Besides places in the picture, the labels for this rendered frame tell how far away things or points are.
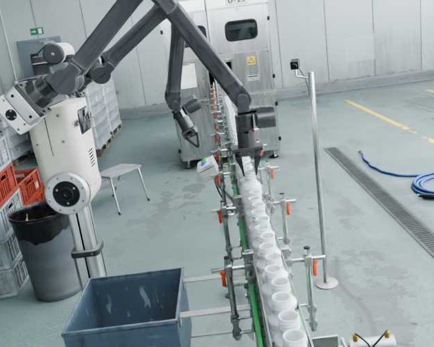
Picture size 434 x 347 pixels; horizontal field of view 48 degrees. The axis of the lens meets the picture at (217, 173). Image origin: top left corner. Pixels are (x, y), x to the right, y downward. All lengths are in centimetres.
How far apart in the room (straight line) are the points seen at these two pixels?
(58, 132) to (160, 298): 66
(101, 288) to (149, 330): 36
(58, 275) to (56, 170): 192
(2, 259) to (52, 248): 49
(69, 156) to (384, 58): 1114
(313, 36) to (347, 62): 102
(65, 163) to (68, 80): 36
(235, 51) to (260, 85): 52
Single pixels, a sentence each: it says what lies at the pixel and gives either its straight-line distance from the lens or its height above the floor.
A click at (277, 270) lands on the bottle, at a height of 115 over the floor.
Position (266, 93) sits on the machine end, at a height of 87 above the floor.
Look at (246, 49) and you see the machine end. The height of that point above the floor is 144.
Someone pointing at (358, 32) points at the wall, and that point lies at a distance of 1230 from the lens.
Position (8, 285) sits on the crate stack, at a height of 9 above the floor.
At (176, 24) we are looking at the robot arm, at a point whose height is 170.
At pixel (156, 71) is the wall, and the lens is 1190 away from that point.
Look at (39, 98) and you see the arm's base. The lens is 160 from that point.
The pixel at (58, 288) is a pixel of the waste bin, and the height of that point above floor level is 10.
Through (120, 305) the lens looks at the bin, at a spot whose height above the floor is 84.
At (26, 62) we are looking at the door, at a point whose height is 160.
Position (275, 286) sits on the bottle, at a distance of 101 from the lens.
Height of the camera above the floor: 166
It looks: 16 degrees down
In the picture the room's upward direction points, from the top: 8 degrees counter-clockwise
